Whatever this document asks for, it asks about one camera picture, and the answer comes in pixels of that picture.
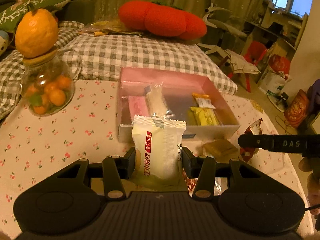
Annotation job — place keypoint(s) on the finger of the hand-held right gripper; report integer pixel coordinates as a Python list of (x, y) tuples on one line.
[(262, 142)]

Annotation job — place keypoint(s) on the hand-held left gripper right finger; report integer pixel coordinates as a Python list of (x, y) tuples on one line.
[(187, 161)]

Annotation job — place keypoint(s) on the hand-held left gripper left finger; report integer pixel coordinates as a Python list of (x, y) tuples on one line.
[(130, 161)]

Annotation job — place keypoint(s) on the large red white snack packet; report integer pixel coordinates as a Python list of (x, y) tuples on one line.
[(252, 130)]

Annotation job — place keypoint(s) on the white packet with red label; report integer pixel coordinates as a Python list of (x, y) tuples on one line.
[(160, 150)]

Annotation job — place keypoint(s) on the brown wafer packet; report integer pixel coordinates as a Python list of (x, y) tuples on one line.
[(220, 147)]

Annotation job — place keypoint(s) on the yellow snack packet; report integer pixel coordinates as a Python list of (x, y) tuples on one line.
[(203, 116)]

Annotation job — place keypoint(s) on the pink snack packet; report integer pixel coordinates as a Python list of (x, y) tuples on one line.
[(137, 106)]

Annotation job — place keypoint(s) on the white orange snack packet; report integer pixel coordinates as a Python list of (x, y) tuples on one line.
[(205, 101)]

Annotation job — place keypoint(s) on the clear white wafer packet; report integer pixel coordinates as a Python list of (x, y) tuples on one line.
[(156, 100)]

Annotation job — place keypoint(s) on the silver box with pink inside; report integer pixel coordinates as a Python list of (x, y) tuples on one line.
[(175, 82)]

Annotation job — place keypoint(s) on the person's right hand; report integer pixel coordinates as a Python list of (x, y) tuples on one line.
[(315, 192)]

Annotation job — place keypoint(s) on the red patterned bag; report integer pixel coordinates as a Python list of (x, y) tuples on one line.
[(297, 107)]

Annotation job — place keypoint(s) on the dark purple cloth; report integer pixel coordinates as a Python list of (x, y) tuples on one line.
[(314, 95)]

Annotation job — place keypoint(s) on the white plastic bag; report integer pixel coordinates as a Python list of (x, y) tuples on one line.
[(272, 82)]

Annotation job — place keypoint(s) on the cherry print bedsheet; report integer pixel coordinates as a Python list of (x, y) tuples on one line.
[(62, 135)]

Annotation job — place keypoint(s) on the red printed bag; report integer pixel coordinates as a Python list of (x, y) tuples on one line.
[(281, 65)]

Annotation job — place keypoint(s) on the crumpled beige paper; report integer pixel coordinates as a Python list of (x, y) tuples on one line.
[(242, 63)]

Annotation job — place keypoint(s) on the red plastic chair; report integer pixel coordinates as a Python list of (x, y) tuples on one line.
[(257, 51)]

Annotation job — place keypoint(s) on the pile of small oranges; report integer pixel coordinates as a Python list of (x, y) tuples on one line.
[(56, 96)]

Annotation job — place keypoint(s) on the grey checked pillow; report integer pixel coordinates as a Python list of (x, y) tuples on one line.
[(137, 52)]

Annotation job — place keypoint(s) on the grey office chair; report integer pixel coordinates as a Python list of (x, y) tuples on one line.
[(220, 22)]

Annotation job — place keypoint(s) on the yellow plastic packet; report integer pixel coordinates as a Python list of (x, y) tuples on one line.
[(112, 27)]

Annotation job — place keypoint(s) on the red tomato cushion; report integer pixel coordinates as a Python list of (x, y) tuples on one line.
[(162, 17)]

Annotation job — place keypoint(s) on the glass jar with orange lid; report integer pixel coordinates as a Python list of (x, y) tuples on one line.
[(37, 32)]

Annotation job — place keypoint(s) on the black white plush toy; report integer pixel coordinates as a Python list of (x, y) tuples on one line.
[(3, 42)]

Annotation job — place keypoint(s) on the green leaf pattern cushion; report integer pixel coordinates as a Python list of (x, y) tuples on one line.
[(20, 7)]

